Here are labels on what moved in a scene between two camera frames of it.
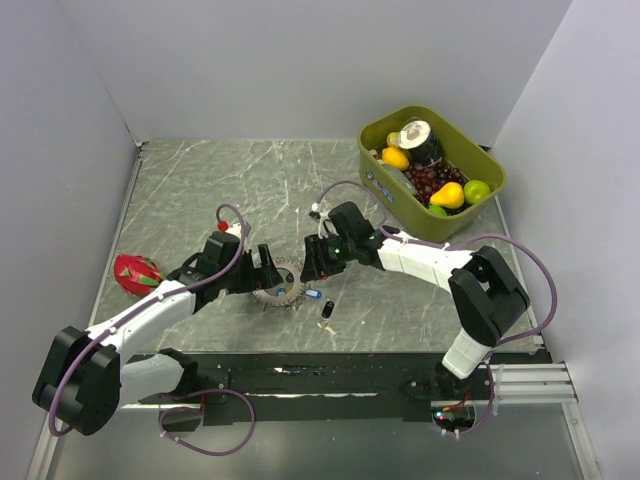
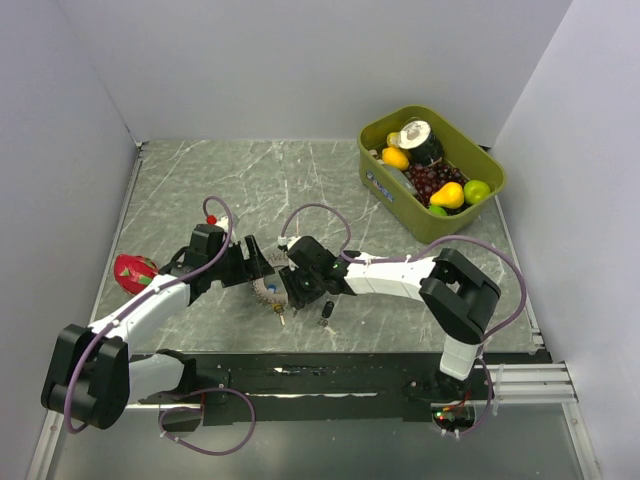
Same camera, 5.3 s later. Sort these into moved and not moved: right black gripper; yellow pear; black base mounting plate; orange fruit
Moved: right black gripper
Not moved: orange fruit; black base mounting plate; yellow pear
